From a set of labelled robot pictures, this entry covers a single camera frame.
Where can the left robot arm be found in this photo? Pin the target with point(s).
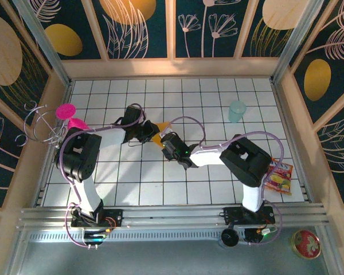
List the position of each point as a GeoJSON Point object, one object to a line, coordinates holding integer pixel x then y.
{"type": "Point", "coordinates": [77, 154]}

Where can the red yellow snack packet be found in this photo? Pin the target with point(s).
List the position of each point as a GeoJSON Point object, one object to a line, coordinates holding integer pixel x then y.
{"type": "Point", "coordinates": [281, 180]}

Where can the teal translucent plastic cup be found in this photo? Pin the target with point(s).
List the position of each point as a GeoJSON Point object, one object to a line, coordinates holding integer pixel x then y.
{"type": "Point", "coordinates": [237, 111]}

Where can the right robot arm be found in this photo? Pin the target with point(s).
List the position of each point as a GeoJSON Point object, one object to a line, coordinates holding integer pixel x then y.
{"type": "Point", "coordinates": [246, 160]}

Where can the aluminium side rail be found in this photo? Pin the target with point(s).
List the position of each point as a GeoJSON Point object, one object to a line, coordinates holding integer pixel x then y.
{"type": "Point", "coordinates": [278, 100]}
{"type": "Point", "coordinates": [41, 196]}

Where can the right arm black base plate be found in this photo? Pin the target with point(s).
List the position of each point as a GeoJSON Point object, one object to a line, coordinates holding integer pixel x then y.
{"type": "Point", "coordinates": [232, 215]}

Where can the aluminium frame post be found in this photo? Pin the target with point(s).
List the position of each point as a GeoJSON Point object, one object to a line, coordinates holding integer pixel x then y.
{"type": "Point", "coordinates": [296, 37]}
{"type": "Point", "coordinates": [46, 46]}

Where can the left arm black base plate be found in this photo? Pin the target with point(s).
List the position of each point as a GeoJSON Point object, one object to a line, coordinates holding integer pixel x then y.
{"type": "Point", "coordinates": [114, 215]}

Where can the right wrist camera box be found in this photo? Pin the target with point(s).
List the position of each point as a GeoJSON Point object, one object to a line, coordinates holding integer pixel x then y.
{"type": "Point", "coordinates": [172, 140]}

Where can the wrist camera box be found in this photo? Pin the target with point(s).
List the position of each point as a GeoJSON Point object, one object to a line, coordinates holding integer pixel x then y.
{"type": "Point", "coordinates": [172, 140]}
{"type": "Point", "coordinates": [133, 114]}

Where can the aluminium mounting rail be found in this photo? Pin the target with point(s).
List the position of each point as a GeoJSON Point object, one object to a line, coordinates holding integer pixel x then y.
{"type": "Point", "coordinates": [172, 216]}

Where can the red round tin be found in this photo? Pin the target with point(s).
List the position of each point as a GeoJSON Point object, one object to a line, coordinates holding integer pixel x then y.
{"type": "Point", "coordinates": [306, 245]}

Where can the black round knob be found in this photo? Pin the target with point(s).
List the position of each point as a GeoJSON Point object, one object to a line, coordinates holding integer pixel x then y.
{"type": "Point", "coordinates": [229, 237]}

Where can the yellow cloth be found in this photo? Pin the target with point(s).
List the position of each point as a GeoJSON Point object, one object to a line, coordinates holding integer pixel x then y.
{"type": "Point", "coordinates": [163, 127]}

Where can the pink plastic goblet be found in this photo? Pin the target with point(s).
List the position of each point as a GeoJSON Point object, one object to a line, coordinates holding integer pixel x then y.
{"type": "Point", "coordinates": [65, 111]}

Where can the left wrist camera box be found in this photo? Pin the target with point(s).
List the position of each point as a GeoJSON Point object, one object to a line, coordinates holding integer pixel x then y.
{"type": "Point", "coordinates": [133, 114]}

